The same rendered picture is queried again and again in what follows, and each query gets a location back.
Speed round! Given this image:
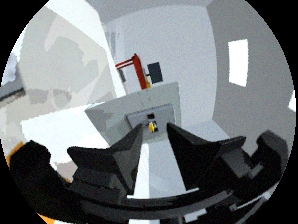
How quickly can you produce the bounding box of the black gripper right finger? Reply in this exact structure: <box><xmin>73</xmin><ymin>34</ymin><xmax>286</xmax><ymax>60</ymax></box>
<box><xmin>166</xmin><ymin>121</ymin><xmax>246</xmax><ymax>190</ymax></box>

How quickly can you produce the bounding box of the orange square marking on table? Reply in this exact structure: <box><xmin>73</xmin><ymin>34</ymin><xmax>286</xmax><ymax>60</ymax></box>
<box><xmin>5</xmin><ymin>141</ymin><xmax>71</xmax><ymax>224</ymax></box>

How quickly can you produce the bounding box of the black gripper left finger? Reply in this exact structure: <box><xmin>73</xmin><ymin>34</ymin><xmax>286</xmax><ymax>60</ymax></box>
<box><xmin>67</xmin><ymin>124</ymin><xmax>144</xmax><ymax>196</ymax></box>

